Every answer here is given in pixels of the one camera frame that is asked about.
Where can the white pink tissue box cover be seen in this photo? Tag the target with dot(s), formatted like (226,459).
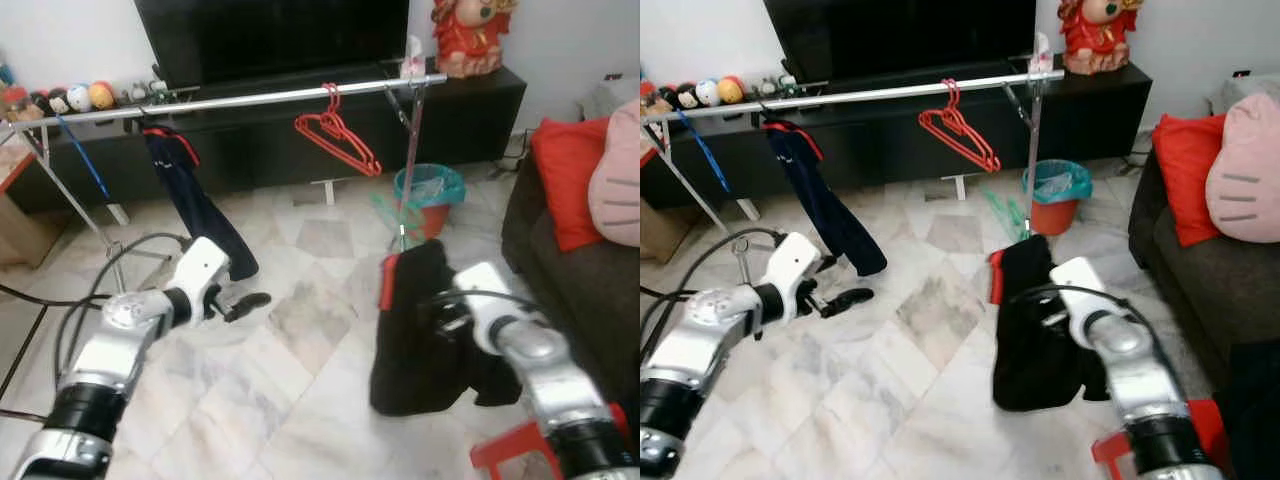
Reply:
(1041,58)
(412,62)

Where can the dark brown sofa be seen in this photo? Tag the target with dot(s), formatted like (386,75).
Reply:
(1210,290)
(570,290)

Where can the navy polo shirt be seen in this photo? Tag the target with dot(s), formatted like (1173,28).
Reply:
(195,200)
(822,195)

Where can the pink cat face cushion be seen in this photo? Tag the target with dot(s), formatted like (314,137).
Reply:
(1245,175)
(618,180)

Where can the red figurine statue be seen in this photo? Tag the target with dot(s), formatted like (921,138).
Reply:
(1098,38)
(470,40)

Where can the red cushion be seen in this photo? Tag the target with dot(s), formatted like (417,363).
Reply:
(1188,175)
(565,180)

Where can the silver metal clothes rack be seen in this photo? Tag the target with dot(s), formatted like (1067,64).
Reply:
(880,92)
(260,97)

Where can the blue plastic hanger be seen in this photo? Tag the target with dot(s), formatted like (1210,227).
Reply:
(705,152)
(85,160)

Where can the black flat screen television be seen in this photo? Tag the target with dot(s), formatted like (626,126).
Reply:
(900,40)
(270,40)

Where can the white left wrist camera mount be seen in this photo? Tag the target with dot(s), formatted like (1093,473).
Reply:
(200,270)
(797,265)

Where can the black shirt red striped collar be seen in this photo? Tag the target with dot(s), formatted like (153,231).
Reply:
(1035,340)
(420,340)

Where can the red plastic stool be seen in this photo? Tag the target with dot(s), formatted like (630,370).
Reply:
(510,450)
(1110,450)

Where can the white blue plush toy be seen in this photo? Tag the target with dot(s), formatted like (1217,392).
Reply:
(78,97)
(708,92)

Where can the marble pattern folding table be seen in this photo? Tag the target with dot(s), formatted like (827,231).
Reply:
(647,155)
(12,170)

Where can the orange plush toy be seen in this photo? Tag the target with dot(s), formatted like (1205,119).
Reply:
(101,95)
(731,89)

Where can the black white mouse plush toy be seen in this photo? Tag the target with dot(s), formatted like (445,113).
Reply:
(688,96)
(58,100)

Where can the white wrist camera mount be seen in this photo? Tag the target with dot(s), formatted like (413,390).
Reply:
(200,270)
(485,300)
(1078,290)
(797,265)

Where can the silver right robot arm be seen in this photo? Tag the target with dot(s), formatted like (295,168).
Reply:
(545,370)
(1130,365)

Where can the red bin with green bag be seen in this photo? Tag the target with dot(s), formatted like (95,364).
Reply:
(430,190)
(1058,185)

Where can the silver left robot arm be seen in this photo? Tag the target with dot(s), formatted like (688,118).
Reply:
(700,345)
(110,350)

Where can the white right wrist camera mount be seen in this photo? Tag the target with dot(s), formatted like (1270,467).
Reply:
(1078,290)
(485,300)

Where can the black television console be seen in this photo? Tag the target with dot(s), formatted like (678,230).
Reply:
(1095,110)
(470,115)

